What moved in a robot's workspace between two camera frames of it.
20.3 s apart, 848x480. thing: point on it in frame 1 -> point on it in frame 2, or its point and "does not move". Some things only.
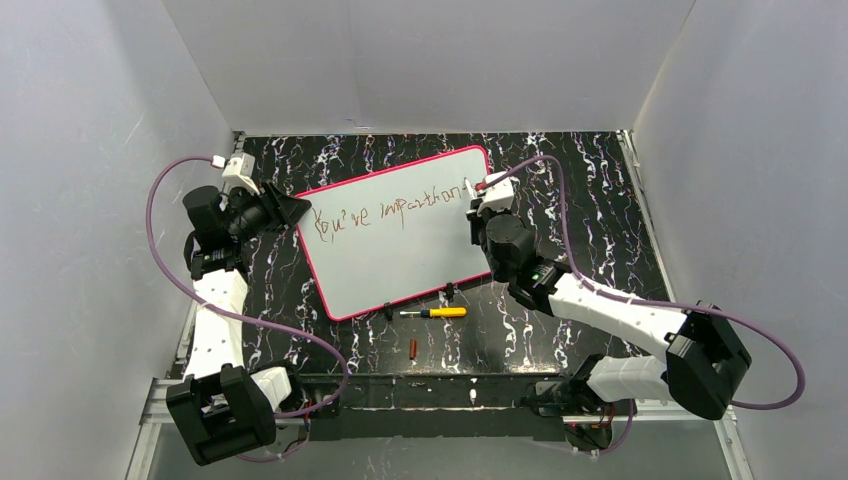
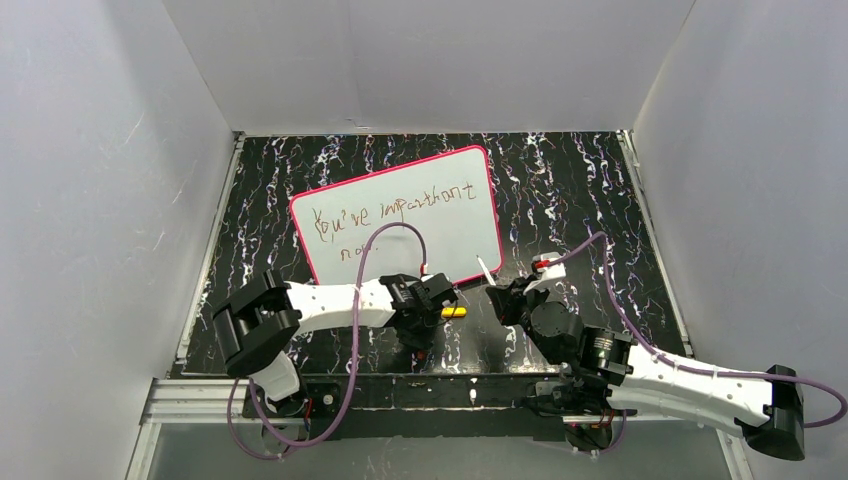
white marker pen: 467,184 -> 486,271
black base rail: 433,407 does not move
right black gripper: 477,216 -> 511,299
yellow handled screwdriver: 439,312 does not move
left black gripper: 270,207 -> 436,293
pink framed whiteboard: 397,236 does not move
